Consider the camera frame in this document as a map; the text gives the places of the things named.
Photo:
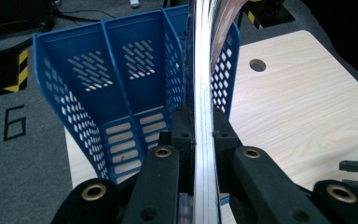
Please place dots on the colourful glossy magazine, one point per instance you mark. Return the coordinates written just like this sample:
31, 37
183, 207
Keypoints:
203, 93

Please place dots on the blue plastic file rack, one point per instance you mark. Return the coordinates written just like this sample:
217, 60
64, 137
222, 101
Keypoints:
112, 93

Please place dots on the black stand base striped edge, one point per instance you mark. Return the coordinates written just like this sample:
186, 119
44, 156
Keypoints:
3, 74
268, 12

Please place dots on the white desk frame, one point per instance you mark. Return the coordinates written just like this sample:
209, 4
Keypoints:
134, 2

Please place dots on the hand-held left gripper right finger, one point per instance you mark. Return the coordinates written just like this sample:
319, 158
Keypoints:
225, 140

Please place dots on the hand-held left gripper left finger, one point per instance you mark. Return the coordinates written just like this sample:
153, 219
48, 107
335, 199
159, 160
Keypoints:
185, 140

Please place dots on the dark equipment cabinet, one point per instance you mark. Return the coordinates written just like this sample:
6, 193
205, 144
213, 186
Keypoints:
15, 18

